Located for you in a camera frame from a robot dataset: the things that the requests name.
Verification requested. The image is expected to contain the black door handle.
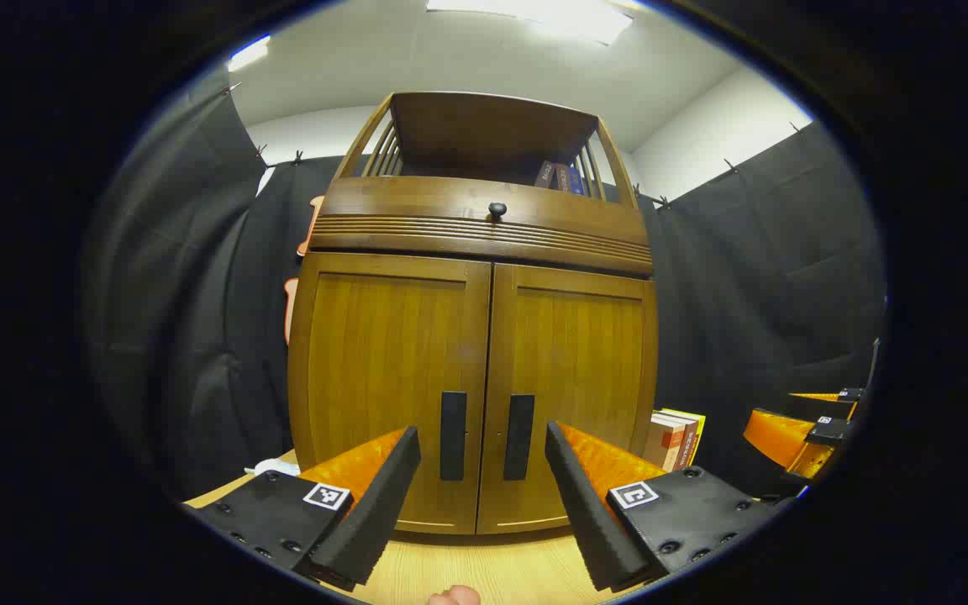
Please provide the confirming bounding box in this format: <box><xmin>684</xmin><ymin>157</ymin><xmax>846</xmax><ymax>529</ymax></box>
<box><xmin>439</xmin><ymin>391</ymin><xmax>468</xmax><ymax>481</ymax></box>
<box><xmin>504</xmin><ymin>393</ymin><xmax>536</xmax><ymax>481</ymax></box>

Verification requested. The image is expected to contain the wooden cabinet drawer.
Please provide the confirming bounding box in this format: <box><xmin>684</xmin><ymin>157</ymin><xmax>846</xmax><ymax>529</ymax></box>
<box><xmin>309</xmin><ymin>176</ymin><xmax>653</xmax><ymax>276</ymax></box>

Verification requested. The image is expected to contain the wooden cabinet door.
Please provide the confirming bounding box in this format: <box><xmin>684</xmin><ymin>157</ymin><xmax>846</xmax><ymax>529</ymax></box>
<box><xmin>288</xmin><ymin>252</ymin><xmax>493</xmax><ymax>535</ymax></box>
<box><xmin>477</xmin><ymin>263</ymin><xmax>660</xmax><ymax>535</ymax></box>

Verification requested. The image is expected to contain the wooden double-door shoe cabinet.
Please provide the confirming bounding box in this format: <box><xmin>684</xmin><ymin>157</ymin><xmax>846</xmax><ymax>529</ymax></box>
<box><xmin>287</xmin><ymin>91</ymin><xmax>660</xmax><ymax>536</ymax></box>

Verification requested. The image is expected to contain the small ceiling light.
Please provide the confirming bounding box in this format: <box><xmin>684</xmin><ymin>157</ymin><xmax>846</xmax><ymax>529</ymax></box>
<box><xmin>228</xmin><ymin>35</ymin><xmax>271</xmax><ymax>73</ymax></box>

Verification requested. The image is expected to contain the yellow book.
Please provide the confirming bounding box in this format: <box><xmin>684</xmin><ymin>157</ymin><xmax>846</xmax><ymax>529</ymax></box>
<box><xmin>660</xmin><ymin>408</ymin><xmax>708</xmax><ymax>465</ymax></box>

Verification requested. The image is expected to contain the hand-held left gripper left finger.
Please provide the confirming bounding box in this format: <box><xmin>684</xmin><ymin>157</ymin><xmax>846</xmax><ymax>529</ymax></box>
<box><xmin>184</xmin><ymin>426</ymin><xmax>422</xmax><ymax>592</ymax></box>

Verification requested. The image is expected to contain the black backdrop cloth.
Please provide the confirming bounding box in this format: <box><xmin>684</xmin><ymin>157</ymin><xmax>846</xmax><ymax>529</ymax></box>
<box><xmin>85</xmin><ymin>67</ymin><xmax>886</xmax><ymax>505</ymax></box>

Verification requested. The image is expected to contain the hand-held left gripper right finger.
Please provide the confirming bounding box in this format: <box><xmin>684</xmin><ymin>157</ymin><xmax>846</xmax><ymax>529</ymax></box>
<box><xmin>544</xmin><ymin>420</ymin><xmax>787</xmax><ymax>593</ymax></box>

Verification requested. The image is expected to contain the large ceiling light panel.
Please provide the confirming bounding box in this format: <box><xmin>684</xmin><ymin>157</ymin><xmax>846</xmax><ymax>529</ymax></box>
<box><xmin>425</xmin><ymin>0</ymin><xmax>636</xmax><ymax>45</ymax></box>

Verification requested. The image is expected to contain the dark maroon book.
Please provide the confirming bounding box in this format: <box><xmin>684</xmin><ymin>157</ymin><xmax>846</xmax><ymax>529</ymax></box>
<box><xmin>534</xmin><ymin>160</ymin><xmax>572</xmax><ymax>192</ymax></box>

